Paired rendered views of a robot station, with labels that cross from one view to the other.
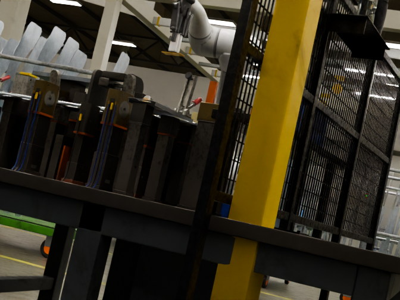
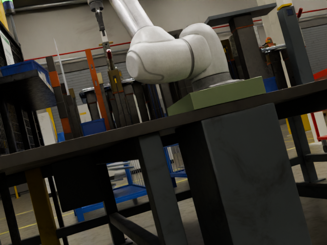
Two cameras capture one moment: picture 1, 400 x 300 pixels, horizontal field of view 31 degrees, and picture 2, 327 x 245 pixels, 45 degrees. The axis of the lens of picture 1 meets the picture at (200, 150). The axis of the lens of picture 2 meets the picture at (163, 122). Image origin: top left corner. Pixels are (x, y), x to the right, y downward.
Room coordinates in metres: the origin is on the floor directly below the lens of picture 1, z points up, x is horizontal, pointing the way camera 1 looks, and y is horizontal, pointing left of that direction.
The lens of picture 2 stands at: (4.62, -1.00, 0.62)
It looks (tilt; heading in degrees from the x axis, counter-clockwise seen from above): 3 degrees up; 144
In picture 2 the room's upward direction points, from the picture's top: 14 degrees counter-clockwise
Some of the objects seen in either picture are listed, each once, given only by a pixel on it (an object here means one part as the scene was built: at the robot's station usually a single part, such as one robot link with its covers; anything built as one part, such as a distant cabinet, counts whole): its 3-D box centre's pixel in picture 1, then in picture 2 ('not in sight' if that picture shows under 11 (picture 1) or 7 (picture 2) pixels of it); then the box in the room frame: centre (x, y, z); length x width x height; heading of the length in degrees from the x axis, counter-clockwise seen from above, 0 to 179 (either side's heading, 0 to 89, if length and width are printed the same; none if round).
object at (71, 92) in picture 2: (204, 158); (73, 119); (2.42, -0.02, 0.88); 0.08 x 0.08 x 0.36; 63
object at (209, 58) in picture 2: not in sight; (200, 52); (3.49, 0.09, 0.92); 0.18 x 0.16 x 0.22; 82
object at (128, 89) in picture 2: not in sight; (132, 109); (2.69, 0.22, 0.84); 0.12 x 0.05 x 0.29; 153
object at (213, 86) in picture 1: (200, 144); (98, 94); (2.75, 0.00, 0.95); 0.03 x 0.01 x 0.50; 63
